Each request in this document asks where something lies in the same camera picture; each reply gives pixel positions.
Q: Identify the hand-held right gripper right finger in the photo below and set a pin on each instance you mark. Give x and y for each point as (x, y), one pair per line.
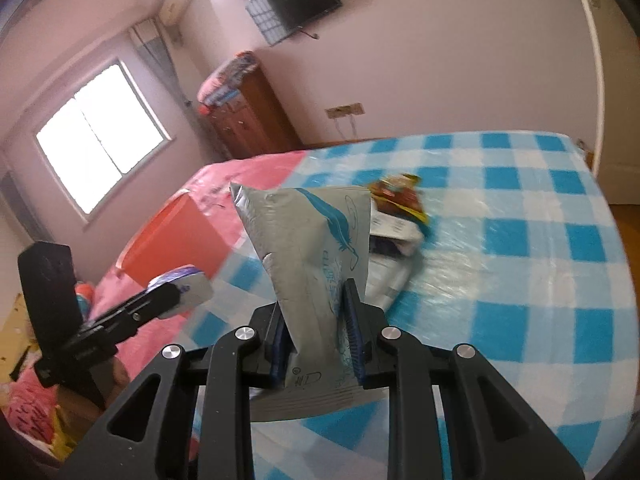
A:
(354, 340)

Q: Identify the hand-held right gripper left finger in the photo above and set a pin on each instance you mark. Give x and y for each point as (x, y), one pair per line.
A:
(276, 365)

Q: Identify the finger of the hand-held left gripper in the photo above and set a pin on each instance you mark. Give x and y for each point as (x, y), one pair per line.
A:
(142, 307)

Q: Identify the crushed white bottle blue foil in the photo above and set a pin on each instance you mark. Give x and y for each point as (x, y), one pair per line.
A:
(192, 292)

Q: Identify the orange plastic bin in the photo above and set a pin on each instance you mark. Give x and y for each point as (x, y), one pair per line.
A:
(170, 240)

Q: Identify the grey printed paper bag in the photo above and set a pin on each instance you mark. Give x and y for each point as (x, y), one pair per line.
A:
(310, 260)

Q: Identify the orange blue floral pillow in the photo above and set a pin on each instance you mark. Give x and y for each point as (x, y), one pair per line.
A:
(84, 300)

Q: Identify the white printed packet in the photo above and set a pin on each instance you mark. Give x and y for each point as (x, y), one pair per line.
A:
(395, 280)

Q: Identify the grey checked curtain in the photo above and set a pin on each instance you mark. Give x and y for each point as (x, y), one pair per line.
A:
(160, 60)
(22, 210)

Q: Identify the pink printed bedspread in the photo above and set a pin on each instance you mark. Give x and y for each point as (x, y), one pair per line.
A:
(210, 185)

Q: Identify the red yellow snack packet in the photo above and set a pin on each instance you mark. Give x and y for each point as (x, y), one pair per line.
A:
(400, 195)

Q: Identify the window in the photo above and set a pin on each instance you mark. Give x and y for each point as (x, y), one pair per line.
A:
(95, 140)

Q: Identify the wooden cabinet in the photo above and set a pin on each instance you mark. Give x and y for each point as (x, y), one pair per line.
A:
(255, 115)

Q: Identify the folded pink blankets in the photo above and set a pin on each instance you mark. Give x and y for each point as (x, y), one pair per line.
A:
(225, 80)

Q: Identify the white air conditioner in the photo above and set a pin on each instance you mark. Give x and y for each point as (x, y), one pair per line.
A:
(180, 2)

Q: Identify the white door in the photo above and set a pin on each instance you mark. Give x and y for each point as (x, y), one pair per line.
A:
(620, 110)

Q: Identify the wall socket strip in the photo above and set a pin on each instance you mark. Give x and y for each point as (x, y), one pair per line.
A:
(345, 110)

